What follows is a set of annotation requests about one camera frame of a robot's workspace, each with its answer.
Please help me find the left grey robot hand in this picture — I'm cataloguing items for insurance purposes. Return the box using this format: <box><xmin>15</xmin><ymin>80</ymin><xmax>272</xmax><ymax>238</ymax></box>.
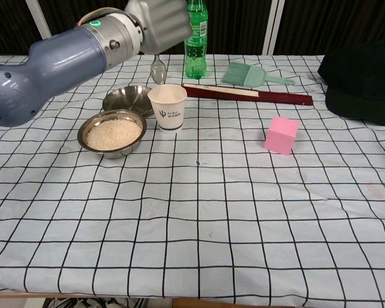
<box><xmin>124</xmin><ymin>0</ymin><xmax>193</xmax><ymax>55</ymax></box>

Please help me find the small metal spoon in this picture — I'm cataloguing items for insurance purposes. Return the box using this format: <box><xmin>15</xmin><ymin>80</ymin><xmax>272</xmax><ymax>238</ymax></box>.
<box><xmin>150</xmin><ymin>53</ymin><xmax>167</xmax><ymax>86</ymax></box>

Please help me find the white paper cup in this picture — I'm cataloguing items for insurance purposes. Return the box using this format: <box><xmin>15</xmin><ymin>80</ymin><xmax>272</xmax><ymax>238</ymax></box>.
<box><xmin>146</xmin><ymin>84</ymin><xmax>187</xmax><ymax>135</ymax></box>

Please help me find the green hand brush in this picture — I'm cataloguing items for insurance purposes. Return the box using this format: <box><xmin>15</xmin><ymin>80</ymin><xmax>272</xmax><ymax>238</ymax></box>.
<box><xmin>221</xmin><ymin>61</ymin><xmax>296</xmax><ymax>87</ymax></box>

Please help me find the metal bowl holding rice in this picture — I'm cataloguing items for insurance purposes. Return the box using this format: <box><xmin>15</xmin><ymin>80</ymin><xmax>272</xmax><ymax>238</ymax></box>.
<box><xmin>78</xmin><ymin>109</ymin><xmax>148</xmax><ymax>160</ymax></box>

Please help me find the green plastic bottle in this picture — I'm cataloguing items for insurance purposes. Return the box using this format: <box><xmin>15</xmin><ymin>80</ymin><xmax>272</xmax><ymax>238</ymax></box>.
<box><xmin>183</xmin><ymin>0</ymin><xmax>209</xmax><ymax>80</ymax></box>

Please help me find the empty metal dish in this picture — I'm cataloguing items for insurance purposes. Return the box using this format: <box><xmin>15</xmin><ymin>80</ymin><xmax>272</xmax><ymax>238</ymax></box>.
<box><xmin>102</xmin><ymin>85</ymin><xmax>155</xmax><ymax>118</ymax></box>

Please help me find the folded dark red fan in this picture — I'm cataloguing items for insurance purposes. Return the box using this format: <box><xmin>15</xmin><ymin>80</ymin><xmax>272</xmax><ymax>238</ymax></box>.
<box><xmin>181</xmin><ymin>83</ymin><xmax>314</xmax><ymax>107</ymax></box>

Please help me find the pink foam cube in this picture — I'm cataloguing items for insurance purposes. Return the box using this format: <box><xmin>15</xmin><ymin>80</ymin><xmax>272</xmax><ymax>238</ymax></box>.
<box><xmin>264</xmin><ymin>115</ymin><xmax>301</xmax><ymax>157</ymax></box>

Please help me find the checkered light blue tablecloth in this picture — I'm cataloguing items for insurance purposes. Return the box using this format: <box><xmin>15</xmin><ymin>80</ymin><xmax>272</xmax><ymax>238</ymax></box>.
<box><xmin>0</xmin><ymin>53</ymin><xmax>385</xmax><ymax>304</ymax></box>

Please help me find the black baseball cap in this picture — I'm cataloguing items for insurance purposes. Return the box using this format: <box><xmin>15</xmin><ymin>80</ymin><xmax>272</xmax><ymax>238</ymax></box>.
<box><xmin>317</xmin><ymin>43</ymin><xmax>385</xmax><ymax>126</ymax></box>

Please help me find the white partition frame post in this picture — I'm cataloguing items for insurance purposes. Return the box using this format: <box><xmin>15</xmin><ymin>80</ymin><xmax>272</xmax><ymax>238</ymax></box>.
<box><xmin>262</xmin><ymin>0</ymin><xmax>285</xmax><ymax>56</ymax></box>
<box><xmin>28</xmin><ymin>0</ymin><xmax>60</xmax><ymax>41</ymax></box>

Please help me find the tangle of floor cables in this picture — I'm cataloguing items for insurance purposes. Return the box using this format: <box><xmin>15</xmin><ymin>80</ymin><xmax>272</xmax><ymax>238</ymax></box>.
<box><xmin>43</xmin><ymin>297</ymin><xmax>148</xmax><ymax>308</ymax></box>

